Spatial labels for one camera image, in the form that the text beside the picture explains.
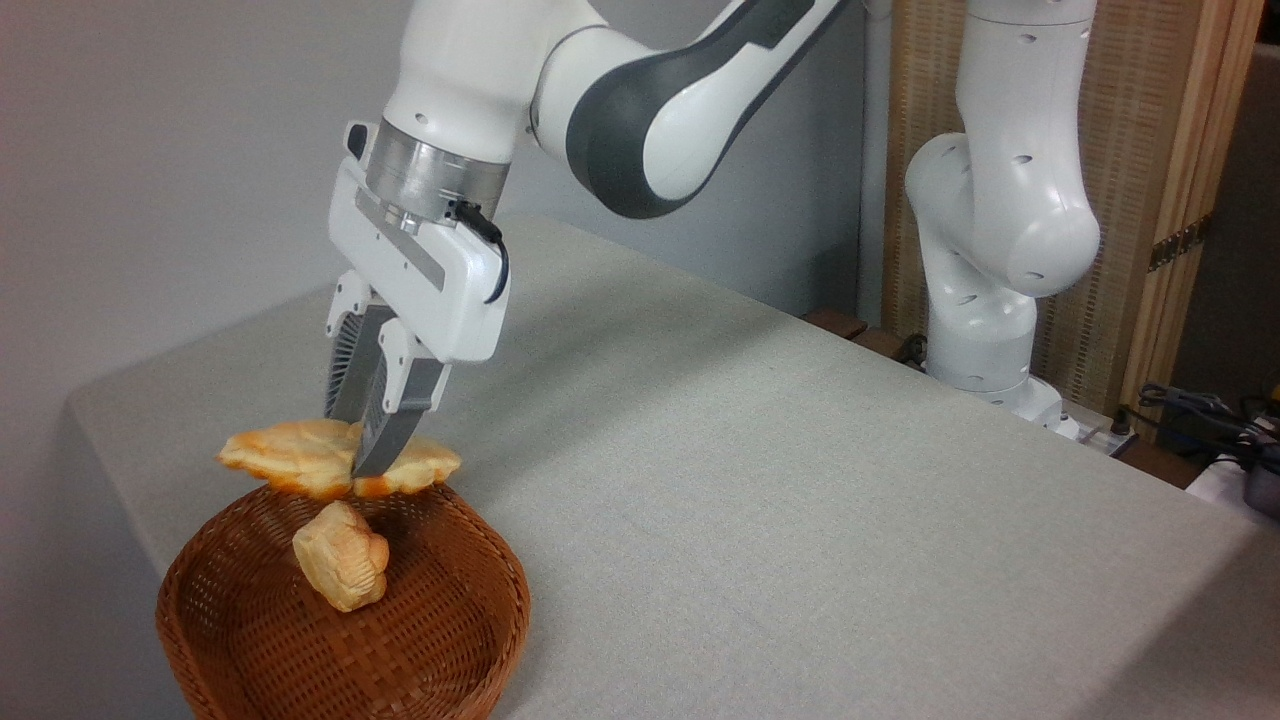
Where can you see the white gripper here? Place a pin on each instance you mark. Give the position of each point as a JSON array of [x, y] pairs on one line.
[[440, 290]]

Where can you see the leaf-shaped bread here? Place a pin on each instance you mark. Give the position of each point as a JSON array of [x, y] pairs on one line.
[[290, 455]]

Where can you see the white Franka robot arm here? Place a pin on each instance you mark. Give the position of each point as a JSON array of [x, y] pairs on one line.
[[1000, 200]]

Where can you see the small chunky bread roll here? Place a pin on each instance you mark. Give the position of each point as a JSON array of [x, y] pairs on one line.
[[342, 556]]

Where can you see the brown woven wicker basket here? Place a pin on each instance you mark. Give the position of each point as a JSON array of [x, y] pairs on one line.
[[420, 640]]

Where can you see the grey tablecloth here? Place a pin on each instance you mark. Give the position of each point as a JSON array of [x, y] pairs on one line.
[[800, 520]]

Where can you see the brown wooden board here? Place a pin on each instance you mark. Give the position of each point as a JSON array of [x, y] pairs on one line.
[[850, 328]]

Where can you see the white vertical pipe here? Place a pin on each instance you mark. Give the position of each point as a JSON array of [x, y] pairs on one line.
[[874, 150]]

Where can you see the wooden folding screen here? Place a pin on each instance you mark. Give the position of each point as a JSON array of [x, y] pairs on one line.
[[1135, 100]]

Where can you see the metal screen hinge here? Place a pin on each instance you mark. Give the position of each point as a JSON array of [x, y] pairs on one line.
[[1178, 243]]

